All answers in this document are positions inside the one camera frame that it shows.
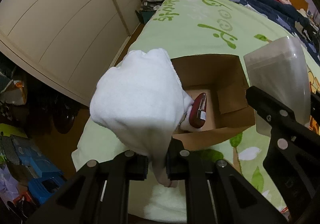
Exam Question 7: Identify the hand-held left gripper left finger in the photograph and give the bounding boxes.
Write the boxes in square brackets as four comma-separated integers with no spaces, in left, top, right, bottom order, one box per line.
[25,150,150,224]

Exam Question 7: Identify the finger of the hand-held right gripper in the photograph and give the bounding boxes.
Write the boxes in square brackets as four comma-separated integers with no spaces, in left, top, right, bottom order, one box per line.
[310,91,320,134]
[246,86,315,194]

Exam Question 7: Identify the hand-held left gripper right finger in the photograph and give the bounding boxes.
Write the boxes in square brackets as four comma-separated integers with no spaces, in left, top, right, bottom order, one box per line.
[165,138,288,224]

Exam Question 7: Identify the translucent grey plastic case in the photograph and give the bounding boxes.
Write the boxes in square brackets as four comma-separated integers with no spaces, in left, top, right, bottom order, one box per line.
[243,36,312,137]

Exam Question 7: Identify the brown cardboard box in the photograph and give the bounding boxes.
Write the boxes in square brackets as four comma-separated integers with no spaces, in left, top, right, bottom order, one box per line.
[170,54,255,152]

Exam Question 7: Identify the dark red stapler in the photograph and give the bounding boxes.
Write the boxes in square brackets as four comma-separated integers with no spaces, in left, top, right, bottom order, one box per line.
[189,93,208,128]

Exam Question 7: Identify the white sock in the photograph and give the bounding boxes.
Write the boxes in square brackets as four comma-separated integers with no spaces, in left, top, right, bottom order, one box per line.
[89,49,194,187]

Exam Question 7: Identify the dark clothes pile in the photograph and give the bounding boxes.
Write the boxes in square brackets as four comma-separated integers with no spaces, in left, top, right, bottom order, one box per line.
[297,9,320,47]

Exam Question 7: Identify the black glossy round object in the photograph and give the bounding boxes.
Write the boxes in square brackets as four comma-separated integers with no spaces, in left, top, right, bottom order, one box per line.
[54,104,80,134]

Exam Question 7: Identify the blue plastic basket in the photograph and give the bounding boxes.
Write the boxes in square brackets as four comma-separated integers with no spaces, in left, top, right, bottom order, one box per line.
[15,139,65,194]

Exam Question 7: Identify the green printed blanket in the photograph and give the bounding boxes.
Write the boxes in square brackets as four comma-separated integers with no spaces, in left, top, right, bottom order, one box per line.
[71,0,320,224]

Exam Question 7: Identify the lime green sheet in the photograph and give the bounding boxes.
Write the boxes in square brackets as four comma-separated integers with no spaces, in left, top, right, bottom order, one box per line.
[0,124,28,139]

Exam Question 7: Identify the orange white bag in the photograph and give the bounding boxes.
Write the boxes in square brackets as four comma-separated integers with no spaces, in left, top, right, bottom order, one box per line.
[5,80,27,105]

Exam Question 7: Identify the cream sliding wardrobe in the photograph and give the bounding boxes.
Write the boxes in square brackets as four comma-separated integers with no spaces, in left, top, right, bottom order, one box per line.
[0,0,180,107]

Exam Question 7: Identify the teal knit sweater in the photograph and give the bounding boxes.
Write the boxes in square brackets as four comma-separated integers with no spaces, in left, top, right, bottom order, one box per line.
[0,62,13,93]

